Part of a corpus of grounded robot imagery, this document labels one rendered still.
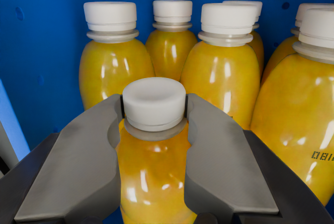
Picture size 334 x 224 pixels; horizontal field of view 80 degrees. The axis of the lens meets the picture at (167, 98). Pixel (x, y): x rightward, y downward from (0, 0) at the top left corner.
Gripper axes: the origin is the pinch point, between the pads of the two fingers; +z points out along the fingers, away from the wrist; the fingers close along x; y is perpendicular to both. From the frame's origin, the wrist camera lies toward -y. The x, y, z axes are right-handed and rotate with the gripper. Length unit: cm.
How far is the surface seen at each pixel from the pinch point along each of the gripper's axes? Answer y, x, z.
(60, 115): 3.1, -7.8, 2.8
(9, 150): 104, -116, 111
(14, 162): 116, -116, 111
